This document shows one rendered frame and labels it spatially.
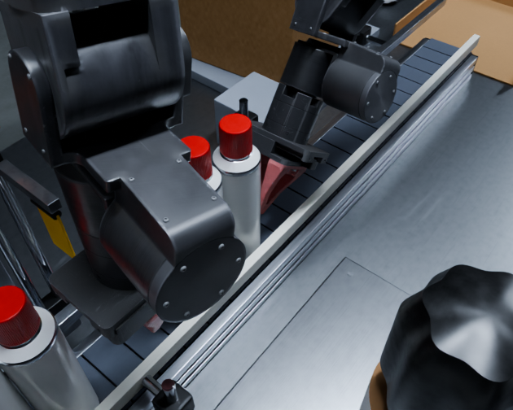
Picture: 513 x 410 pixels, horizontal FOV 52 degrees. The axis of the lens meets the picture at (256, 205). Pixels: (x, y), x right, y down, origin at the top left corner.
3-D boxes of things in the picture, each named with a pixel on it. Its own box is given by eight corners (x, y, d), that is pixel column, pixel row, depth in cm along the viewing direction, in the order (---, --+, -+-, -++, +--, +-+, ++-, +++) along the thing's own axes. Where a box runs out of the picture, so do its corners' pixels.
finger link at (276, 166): (260, 224, 61) (291, 149, 58) (212, 197, 64) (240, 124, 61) (286, 220, 67) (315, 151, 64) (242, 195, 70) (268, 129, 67)
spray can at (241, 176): (244, 273, 64) (240, 147, 49) (211, 254, 66) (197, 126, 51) (268, 246, 67) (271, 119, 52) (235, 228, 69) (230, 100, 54)
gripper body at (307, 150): (302, 167, 58) (329, 102, 56) (230, 132, 62) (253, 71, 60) (325, 167, 64) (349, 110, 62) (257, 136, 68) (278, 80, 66)
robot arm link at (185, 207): (159, 6, 29) (2, 37, 25) (299, 104, 24) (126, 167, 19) (160, 172, 37) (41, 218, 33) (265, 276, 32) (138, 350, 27)
